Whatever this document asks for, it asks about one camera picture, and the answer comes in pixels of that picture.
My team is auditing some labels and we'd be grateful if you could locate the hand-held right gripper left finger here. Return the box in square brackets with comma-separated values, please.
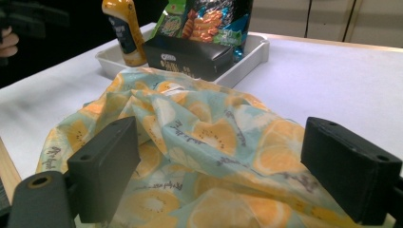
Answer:
[67, 115, 142, 224]

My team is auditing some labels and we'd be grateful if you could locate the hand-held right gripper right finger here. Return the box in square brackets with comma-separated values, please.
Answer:
[299, 116, 403, 226]

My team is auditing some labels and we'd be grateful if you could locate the yellow squeeze bottle dark label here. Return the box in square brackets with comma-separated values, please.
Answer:
[101, 0, 148, 67]

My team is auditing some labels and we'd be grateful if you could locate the fruit print cloth bag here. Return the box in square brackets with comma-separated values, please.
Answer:
[35, 66, 397, 228]

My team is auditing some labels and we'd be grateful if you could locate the green snack packet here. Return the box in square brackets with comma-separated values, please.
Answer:
[149, 0, 188, 40]

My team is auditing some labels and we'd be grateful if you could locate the black cardboard box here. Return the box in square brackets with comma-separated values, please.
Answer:
[141, 33, 236, 83]

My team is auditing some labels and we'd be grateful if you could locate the white plastic tray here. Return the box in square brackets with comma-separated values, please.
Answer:
[94, 22, 271, 89]

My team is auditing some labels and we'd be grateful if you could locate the dark chips packet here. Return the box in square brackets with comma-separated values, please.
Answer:
[181, 0, 255, 64]

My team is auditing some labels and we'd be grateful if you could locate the black curtain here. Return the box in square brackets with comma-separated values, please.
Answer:
[0, 0, 170, 89]

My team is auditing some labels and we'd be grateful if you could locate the beige wooden cabinet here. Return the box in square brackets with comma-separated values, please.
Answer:
[248, 0, 403, 49]

